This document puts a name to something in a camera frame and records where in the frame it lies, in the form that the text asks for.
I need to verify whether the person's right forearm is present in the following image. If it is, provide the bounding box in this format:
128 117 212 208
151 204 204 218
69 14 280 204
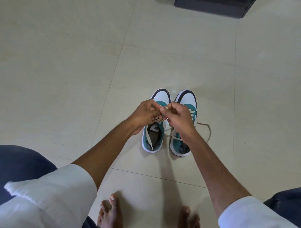
182 129 252 218

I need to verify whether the white sleeve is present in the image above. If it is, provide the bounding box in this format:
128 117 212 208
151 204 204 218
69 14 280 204
0 164 98 228
218 196 299 228

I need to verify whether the white teal sneaker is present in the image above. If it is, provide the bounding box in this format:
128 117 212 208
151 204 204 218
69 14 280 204
142 88 171 153
169 90 198 157

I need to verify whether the person's left foot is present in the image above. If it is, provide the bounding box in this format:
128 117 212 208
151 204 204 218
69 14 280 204
97 193 123 228

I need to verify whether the cream shoelace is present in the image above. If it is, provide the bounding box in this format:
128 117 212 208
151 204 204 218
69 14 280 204
146 106 170 151
170 109 212 144

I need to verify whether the person's right foot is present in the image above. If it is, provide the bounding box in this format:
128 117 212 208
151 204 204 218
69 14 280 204
177 206 201 228

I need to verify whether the blue jeans right leg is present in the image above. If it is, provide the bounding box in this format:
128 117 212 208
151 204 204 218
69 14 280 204
263 187 301 228

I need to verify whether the person's foot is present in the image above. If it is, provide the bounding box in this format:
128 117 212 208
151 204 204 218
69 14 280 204
177 206 201 228
97 193 123 228

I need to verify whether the blue jeans leg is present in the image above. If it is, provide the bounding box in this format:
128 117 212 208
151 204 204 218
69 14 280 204
263 187 301 228
0 145 58 205

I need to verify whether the white right sleeve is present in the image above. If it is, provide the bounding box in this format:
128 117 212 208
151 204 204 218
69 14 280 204
218 196 299 228

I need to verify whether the person's left hand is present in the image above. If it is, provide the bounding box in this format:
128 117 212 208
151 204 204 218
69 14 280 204
128 99 165 136

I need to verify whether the person's left forearm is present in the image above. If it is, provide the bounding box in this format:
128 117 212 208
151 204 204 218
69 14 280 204
71 117 141 191

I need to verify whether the person's right hand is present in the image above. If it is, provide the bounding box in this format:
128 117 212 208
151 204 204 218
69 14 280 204
160 101 198 141

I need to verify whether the blue jeans left leg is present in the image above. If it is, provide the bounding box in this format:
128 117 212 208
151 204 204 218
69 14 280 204
0 145 58 205

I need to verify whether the dark grey furniture base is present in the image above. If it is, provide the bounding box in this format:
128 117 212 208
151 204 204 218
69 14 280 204
174 0 257 19

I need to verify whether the white left sleeve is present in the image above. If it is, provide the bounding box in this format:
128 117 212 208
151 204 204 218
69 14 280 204
0 164 98 228

